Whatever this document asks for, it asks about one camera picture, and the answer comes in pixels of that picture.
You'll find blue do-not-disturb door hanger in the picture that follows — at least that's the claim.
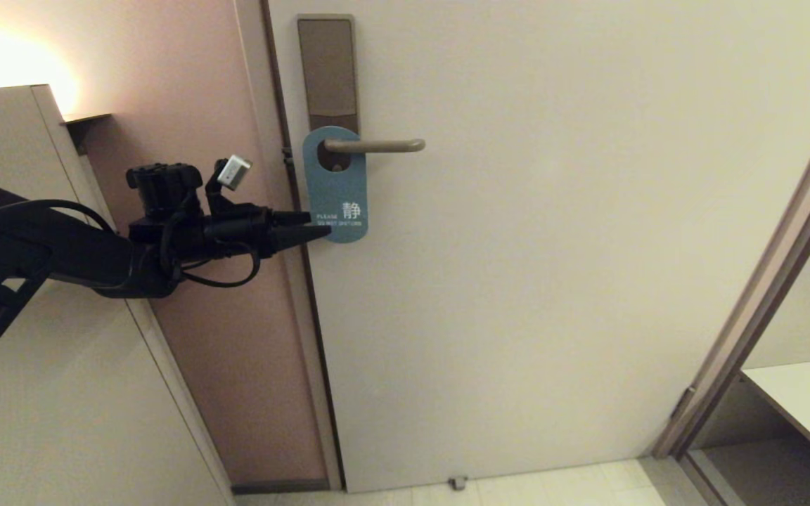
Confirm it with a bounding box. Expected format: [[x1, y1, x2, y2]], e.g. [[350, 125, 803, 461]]
[[303, 126, 369, 244]]

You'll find brown door lock plate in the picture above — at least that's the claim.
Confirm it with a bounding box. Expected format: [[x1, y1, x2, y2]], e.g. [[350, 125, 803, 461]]
[[297, 15, 360, 173]]

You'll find white room door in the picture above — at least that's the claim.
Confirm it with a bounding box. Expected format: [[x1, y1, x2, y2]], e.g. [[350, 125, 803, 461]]
[[268, 0, 810, 495]]

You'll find beige cabinet panel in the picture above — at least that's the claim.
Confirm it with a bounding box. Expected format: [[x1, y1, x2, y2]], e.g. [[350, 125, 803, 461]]
[[0, 84, 237, 506]]

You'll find brown skirting board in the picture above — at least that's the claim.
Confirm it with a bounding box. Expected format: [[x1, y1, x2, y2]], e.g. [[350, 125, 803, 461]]
[[231, 480, 330, 496]]

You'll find closet base board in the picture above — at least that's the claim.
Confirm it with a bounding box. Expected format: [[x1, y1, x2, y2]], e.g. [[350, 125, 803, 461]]
[[683, 436, 810, 506]]

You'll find black left camera bracket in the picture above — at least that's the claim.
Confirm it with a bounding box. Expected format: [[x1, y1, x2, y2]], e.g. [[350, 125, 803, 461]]
[[205, 160, 270, 220]]

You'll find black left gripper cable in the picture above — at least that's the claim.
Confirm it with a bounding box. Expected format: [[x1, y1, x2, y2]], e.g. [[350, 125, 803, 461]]
[[166, 211, 262, 289]]

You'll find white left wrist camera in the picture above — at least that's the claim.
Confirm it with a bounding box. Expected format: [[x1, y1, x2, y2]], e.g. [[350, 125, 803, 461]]
[[217, 155, 252, 192]]

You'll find metal door handle lever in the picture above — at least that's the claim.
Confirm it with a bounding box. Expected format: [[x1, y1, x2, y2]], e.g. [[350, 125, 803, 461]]
[[324, 138, 426, 154]]

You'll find dark brown wall ledge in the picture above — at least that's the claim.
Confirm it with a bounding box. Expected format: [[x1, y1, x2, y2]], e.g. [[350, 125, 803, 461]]
[[60, 113, 112, 154]]

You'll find small closet frame bracket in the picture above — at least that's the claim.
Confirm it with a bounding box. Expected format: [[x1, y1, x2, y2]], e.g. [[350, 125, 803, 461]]
[[672, 386, 696, 422]]

